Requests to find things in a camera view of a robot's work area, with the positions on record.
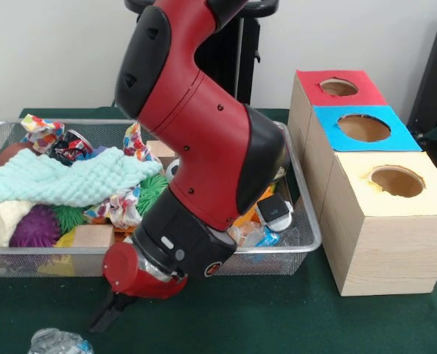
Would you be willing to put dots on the purple spiky ball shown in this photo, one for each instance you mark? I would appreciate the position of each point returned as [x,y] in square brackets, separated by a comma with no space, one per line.
[34,228]

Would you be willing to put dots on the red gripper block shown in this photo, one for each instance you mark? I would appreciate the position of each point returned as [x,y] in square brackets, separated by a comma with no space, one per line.
[122,265]

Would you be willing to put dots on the black and white soccer ball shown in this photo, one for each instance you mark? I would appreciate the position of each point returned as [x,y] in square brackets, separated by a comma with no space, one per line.
[172,170]

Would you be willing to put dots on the green fuzzy puffer ball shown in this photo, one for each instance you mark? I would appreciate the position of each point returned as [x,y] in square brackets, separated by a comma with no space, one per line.
[150,191]

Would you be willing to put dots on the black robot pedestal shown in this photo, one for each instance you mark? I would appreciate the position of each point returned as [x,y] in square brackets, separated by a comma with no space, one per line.
[240,62]

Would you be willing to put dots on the wooden box with three holes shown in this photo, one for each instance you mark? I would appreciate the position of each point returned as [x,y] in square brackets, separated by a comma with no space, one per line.
[387,250]

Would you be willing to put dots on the cream knitted cloth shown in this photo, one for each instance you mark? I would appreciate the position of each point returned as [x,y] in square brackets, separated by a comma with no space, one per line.
[0,221]

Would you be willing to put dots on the mint green knitted cloth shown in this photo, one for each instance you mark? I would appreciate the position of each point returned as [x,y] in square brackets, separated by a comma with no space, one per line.
[74,180]

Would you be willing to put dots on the small wooden cube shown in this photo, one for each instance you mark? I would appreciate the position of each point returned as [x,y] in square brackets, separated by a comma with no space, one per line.
[93,236]
[163,151]

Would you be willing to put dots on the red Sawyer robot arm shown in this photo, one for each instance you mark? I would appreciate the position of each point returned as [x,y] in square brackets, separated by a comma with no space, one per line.
[203,129]

